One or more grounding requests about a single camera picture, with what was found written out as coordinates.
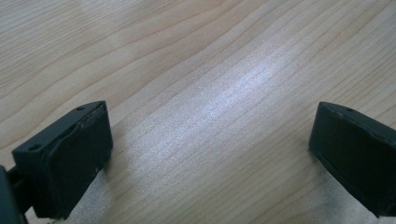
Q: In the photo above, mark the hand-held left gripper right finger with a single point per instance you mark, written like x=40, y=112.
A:
x=355, y=152

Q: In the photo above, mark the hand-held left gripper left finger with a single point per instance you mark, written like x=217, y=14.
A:
x=71, y=155

